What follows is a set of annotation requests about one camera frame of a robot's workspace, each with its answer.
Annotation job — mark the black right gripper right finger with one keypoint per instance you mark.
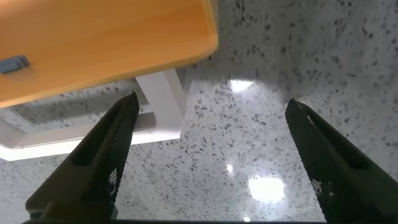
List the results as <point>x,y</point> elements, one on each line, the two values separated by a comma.
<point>339,174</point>

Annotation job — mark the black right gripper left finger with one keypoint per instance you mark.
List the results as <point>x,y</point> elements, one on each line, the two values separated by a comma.
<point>96,161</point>

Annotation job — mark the yellow drawer cabinet housing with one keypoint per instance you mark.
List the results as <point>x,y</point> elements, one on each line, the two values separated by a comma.
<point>109,40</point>

